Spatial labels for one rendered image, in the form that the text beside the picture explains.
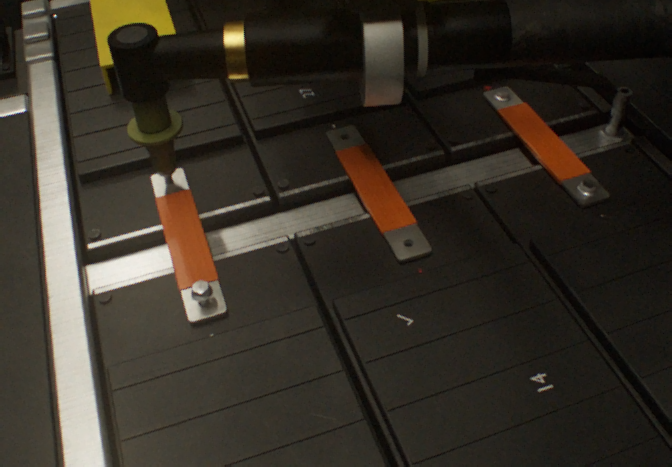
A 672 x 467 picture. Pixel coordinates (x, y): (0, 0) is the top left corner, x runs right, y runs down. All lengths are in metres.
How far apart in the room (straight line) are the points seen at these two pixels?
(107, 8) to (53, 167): 0.19
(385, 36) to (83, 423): 0.29
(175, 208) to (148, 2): 0.26
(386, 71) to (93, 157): 0.26
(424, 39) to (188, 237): 0.21
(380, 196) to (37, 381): 0.26
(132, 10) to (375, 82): 0.33
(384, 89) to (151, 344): 0.22
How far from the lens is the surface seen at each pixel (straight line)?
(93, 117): 0.66
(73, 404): 0.47
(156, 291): 0.51
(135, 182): 0.59
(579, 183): 0.57
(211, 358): 0.45
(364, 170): 0.56
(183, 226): 0.53
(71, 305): 0.52
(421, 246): 0.51
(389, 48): 0.46
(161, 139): 0.53
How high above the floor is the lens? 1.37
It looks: 43 degrees down
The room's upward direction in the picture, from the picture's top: 3 degrees counter-clockwise
